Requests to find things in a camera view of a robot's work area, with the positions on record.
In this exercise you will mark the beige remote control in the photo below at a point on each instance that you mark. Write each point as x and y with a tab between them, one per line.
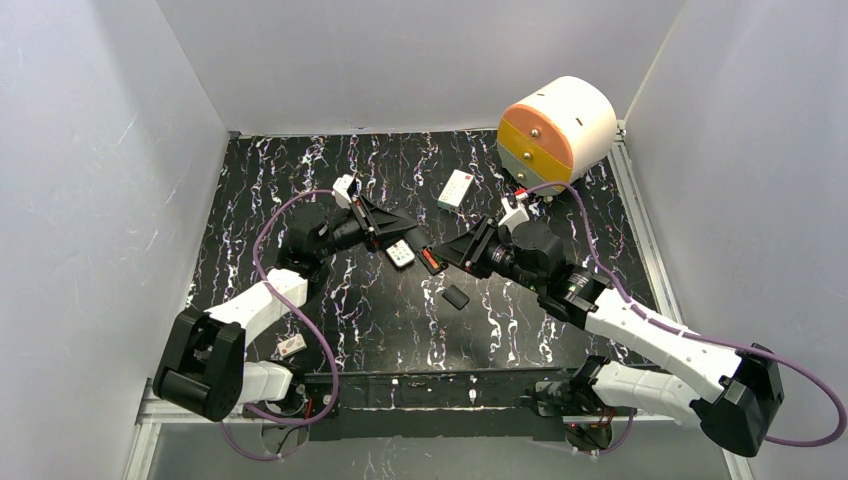
400	255

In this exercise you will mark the red orange battery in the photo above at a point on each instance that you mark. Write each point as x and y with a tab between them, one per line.
432	261

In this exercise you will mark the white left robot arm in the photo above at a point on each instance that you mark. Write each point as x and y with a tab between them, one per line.
203	367

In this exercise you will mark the black remote battery cover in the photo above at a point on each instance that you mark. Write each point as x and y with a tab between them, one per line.
456	297

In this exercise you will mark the black base bar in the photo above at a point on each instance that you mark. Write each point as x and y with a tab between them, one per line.
455	403

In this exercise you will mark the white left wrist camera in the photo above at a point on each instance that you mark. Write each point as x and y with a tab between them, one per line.
345	191

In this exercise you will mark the small white red remote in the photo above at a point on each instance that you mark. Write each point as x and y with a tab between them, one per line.
291	345

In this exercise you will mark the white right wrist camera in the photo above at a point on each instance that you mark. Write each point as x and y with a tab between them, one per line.
515	212

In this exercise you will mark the black cylindrical remote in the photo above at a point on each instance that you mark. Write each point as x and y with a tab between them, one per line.
421	244

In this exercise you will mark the round drawer cabinet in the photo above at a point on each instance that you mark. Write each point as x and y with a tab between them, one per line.
555	134

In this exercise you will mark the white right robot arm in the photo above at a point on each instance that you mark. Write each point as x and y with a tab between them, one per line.
731	394

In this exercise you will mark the white remote with red button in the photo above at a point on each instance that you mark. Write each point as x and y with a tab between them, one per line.
455	190

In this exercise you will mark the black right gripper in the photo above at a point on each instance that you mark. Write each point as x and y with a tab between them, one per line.
481	248

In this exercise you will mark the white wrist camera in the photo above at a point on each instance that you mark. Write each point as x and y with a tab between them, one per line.
515	212
345	191

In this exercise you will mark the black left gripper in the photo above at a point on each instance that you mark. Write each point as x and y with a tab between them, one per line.
363	219

